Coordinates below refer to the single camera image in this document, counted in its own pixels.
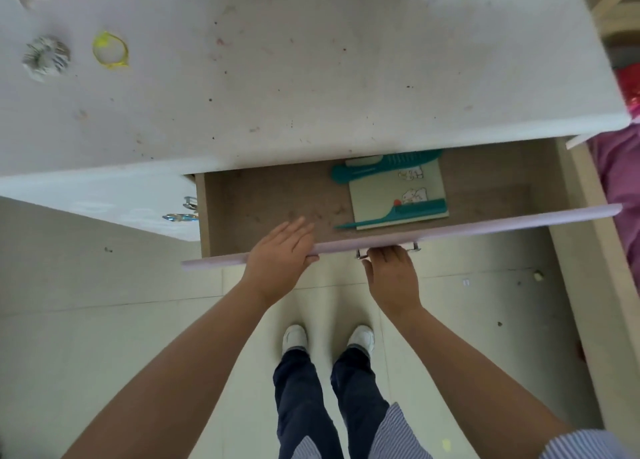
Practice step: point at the striped fabric scrunchie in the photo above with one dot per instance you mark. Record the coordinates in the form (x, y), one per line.
(46, 57)

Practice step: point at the person's white left shoe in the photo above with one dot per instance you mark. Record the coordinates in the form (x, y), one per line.
(295, 337)

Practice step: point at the red patterned cloth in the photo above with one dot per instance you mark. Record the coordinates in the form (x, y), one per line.
(629, 91)

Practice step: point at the person's right forearm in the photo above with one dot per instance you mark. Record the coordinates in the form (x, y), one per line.
(465, 378)

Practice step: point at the green cartoon notebook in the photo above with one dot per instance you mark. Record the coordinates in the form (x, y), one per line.
(425, 186)

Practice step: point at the dark blue trousers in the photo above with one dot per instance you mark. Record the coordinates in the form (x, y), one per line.
(325, 403)

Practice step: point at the blue striped shirt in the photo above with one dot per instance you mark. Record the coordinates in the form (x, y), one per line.
(395, 433)

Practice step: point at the lilac front wooden drawer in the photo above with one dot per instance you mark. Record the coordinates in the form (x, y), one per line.
(280, 198)

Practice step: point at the person's right hand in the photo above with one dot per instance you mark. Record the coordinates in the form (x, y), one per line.
(395, 283)

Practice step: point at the person's right thumb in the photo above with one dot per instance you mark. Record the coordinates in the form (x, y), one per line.
(367, 269)

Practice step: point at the person's left hand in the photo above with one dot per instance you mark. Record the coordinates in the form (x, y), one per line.
(277, 261)

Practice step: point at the person's left thumb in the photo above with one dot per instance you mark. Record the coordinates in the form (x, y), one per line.
(311, 260)

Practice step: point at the pink bedding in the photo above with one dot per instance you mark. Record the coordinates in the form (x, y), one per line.
(620, 188)

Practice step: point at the person's white shoe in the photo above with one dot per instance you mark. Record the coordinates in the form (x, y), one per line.
(361, 337)
(295, 337)

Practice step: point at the person's white right shoe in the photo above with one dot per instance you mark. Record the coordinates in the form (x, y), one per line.
(361, 337)

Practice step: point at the white dresser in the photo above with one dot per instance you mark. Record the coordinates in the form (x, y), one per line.
(300, 58)

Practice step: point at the teal tail comb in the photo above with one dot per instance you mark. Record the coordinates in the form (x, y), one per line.
(400, 213)

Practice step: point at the person's left forearm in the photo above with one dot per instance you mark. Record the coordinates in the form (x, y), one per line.
(200, 373)

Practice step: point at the light wooden bed frame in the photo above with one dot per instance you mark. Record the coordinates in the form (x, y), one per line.
(595, 283)

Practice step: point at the teal wide tooth comb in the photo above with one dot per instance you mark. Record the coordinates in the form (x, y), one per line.
(385, 166)

